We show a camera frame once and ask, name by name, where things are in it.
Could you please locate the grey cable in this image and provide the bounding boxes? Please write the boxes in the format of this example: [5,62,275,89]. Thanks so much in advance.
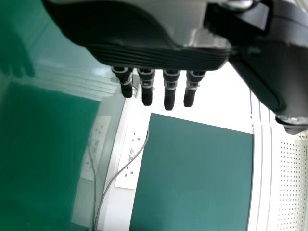
[94,127,150,231]

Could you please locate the white socket strip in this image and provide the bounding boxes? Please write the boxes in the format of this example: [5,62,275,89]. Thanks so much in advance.
[115,129,150,190]

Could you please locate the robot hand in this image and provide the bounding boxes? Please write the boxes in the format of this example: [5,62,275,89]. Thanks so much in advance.
[42,0,308,136]

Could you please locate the white perforated cable duct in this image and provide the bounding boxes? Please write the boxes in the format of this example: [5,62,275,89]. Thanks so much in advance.
[270,131,308,231]

